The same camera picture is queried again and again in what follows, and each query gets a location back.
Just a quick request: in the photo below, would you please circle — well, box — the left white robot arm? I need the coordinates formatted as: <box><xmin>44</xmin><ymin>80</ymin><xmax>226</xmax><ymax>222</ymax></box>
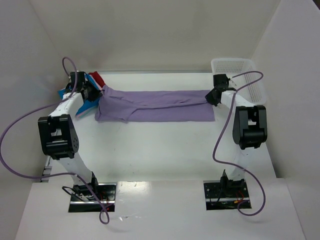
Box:
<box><xmin>37</xmin><ymin>71</ymin><xmax>102</xmax><ymax>201</ymax></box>

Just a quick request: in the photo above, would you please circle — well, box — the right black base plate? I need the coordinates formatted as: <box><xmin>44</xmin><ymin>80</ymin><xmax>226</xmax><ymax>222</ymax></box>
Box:
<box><xmin>203</xmin><ymin>179</ymin><xmax>252</xmax><ymax>211</ymax></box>

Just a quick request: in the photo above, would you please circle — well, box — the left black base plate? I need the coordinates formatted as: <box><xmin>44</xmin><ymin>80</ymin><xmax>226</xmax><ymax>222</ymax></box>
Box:
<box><xmin>62</xmin><ymin>183</ymin><xmax>117</xmax><ymax>213</ymax></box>

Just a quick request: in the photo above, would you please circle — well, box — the purple polo shirt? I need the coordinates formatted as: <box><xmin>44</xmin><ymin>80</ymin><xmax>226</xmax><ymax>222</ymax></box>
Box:
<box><xmin>95</xmin><ymin>85</ymin><xmax>215</xmax><ymax>123</ymax></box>

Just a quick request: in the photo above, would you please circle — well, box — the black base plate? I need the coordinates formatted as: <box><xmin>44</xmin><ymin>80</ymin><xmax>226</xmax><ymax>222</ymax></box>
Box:
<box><xmin>203</xmin><ymin>179</ymin><xmax>252</xmax><ymax>211</ymax></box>
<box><xmin>62</xmin><ymin>183</ymin><xmax>117</xmax><ymax>213</ymax></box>

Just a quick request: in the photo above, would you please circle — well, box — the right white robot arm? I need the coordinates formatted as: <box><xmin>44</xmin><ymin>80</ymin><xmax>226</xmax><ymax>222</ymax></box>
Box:
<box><xmin>205</xmin><ymin>74</ymin><xmax>268</xmax><ymax>197</ymax></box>

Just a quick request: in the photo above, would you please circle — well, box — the blue folded shirt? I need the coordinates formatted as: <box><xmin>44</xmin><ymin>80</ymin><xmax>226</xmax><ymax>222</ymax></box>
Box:
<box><xmin>51</xmin><ymin>71</ymin><xmax>102</xmax><ymax>117</ymax></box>

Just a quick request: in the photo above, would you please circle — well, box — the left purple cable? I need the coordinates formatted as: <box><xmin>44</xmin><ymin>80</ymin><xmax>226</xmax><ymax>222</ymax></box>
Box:
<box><xmin>0</xmin><ymin>56</ymin><xmax>111</xmax><ymax>225</ymax></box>

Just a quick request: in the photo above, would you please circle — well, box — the red folded shirt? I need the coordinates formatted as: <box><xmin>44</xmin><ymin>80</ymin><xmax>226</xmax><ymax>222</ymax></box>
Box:
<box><xmin>89</xmin><ymin>71</ymin><xmax>106</xmax><ymax>89</ymax></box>

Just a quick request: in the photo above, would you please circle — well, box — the pink folded shirt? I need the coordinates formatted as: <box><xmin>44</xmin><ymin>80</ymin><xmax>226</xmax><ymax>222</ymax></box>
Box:
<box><xmin>75</xmin><ymin>106</ymin><xmax>97</xmax><ymax>118</ymax></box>

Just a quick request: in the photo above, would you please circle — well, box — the white plastic basket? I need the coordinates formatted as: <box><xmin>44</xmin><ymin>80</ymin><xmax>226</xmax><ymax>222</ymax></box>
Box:
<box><xmin>211</xmin><ymin>58</ymin><xmax>267</xmax><ymax>105</ymax></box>

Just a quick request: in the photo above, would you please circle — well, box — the purple cable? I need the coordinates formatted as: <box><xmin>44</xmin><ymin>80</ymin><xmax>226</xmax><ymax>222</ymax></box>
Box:
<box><xmin>0</xmin><ymin>56</ymin><xmax>111</xmax><ymax>225</ymax></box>
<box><xmin>211</xmin><ymin>71</ymin><xmax>266</xmax><ymax>217</ymax></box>

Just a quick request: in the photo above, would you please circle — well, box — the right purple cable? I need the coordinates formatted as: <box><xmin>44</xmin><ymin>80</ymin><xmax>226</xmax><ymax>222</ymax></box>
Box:
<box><xmin>211</xmin><ymin>71</ymin><xmax>266</xmax><ymax>217</ymax></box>

